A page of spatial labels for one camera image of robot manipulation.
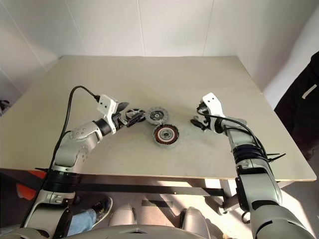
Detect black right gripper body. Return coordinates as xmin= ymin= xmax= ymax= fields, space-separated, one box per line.
xmin=201 ymin=103 xmax=213 ymax=132

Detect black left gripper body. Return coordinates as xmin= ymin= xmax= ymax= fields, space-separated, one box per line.
xmin=112 ymin=112 xmax=128 ymax=132

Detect silver spoked rotor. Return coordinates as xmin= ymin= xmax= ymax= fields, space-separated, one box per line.
xmin=124 ymin=107 xmax=146 ymax=122

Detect grey motor housing copper windings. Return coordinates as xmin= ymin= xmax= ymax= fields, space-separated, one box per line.
xmin=152 ymin=123 xmax=180 ymax=149

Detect black zip tie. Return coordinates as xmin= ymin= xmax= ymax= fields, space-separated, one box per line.
xmin=267 ymin=152 xmax=287 ymax=163

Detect white table leg with caster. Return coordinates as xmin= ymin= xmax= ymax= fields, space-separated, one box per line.
xmin=216 ymin=179 xmax=240 ymax=215

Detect dark yellow sneaker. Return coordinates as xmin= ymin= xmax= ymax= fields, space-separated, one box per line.
xmin=91 ymin=196 xmax=113 ymax=229

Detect bystander in black clothing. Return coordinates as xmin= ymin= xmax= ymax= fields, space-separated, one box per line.
xmin=274 ymin=51 xmax=319 ymax=160

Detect grey rounded shape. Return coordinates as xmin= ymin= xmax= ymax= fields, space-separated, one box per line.
xmin=179 ymin=206 xmax=208 ymax=234

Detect blue jeans leg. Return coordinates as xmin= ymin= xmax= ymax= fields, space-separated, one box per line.
xmin=67 ymin=208 xmax=97 ymax=237

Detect grey robot torso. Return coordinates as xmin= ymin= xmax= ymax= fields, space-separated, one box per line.
xmin=0 ymin=224 xmax=252 ymax=239

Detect orange red object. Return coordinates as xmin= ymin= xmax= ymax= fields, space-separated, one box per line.
xmin=14 ymin=169 xmax=50 ymax=200

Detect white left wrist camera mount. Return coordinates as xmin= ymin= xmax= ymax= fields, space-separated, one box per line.
xmin=96 ymin=94 xmax=120 ymax=135

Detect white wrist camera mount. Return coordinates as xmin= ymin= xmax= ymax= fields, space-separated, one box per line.
xmin=201 ymin=92 xmax=226 ymax=132
xmin=96 ymin=94 xmax=120 ymax=135

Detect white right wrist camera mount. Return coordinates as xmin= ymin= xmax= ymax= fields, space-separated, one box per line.
xmin=201 ymin=92 xmax=226 ymax=132

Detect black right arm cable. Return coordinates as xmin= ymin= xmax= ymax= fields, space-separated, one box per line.
xmin=198 ymin=109 xmax=271 ymax=162

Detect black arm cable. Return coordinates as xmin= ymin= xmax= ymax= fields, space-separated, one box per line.
xmin=198 ymin=109 xmax=271 ymax=162
xmin=34 ymin=86 xmax=101 ymax=175

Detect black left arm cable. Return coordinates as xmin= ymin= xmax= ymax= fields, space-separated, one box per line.
xmin=34 ymin=86 xmax=101 ymax=175

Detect black table frame bar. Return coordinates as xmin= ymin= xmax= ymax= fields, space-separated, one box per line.
xmin=0 ymin=168 xmax=225 ymax=198

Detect dark object by wall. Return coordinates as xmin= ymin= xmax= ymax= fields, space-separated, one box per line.
xmin=0 ymin=99 xmax=10 ymax=117

